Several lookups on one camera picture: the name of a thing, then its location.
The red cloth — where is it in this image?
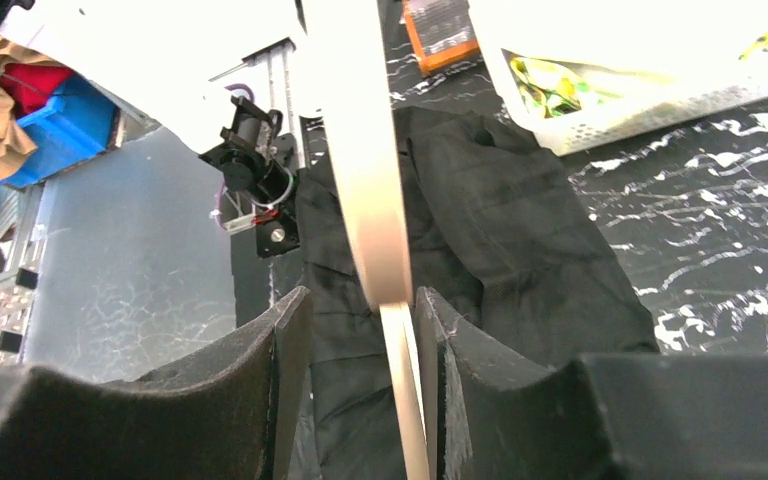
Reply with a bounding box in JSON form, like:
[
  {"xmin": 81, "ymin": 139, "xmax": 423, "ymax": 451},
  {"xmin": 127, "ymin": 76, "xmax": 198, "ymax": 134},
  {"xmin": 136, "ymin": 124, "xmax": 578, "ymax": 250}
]
[{"xmin": 0, "ymin": 64, "xmax": 73, "ymax": 118}]

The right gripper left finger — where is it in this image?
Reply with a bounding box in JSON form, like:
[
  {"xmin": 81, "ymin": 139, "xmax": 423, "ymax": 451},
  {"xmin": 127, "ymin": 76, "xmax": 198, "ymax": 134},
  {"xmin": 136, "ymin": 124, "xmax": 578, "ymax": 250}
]
[{"xmin": 0, "ymin": 287, "xmax": 313, "ymax": 479}]

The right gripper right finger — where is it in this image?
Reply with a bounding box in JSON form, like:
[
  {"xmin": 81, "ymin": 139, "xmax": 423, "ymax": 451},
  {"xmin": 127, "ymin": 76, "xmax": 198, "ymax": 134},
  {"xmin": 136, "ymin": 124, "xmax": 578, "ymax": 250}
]
[{"xmin": 416, "ymin": 288, "xmax": 768, "ymax": 479}]

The black skirt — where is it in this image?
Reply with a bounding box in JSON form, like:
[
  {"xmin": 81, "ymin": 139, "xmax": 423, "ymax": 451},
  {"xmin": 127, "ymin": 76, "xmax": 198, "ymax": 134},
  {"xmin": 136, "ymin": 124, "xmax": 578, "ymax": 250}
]
[{"xmin": 296, "ymin": 106, "xmax": 658, "ymax": 479}]

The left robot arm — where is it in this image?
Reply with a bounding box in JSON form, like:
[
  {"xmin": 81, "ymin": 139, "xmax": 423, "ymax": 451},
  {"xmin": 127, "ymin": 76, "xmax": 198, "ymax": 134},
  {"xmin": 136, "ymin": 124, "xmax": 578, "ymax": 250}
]
[{"xmin": 0, "ymin": 1, "xmax": 306, "ymax": 258}]

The blue plastic bin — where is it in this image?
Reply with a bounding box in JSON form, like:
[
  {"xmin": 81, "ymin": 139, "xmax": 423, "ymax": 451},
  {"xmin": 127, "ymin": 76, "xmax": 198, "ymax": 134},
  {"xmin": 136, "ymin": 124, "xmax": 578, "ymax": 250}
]
[{"xmin": 0, "ymin": 74, "xmax": 116, "ymax": 188}]

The beige wooden hanger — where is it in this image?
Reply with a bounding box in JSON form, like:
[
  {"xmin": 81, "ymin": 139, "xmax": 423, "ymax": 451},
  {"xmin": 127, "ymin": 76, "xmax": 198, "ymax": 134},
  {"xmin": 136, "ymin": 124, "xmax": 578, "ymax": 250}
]
[{"xmin": 303, "ymin": 1, "xmax": 431, "ymax": 479}]

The yellow green patterned cloth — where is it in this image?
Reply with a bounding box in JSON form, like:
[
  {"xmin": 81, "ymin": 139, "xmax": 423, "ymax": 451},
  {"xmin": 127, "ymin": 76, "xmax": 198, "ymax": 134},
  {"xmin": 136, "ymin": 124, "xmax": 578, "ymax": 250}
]
[{"xmin": 508, "ymin": 55, "xmax": 616, "ymax": 119}]

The white plastic basket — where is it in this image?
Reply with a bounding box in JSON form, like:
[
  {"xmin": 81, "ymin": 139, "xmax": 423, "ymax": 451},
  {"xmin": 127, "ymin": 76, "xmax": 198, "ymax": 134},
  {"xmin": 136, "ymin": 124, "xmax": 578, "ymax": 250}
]
[{"xmin": 469, "ymin": 1, "xmax": 768, "ymax": 155}]

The orange wooden shelf rack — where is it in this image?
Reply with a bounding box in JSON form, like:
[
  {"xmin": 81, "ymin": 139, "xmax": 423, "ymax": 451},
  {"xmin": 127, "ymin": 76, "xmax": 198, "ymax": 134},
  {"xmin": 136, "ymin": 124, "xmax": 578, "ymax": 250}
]
[{"xmin": 402, "ymin": 0, "xmax": 480, "ymax": 77}]

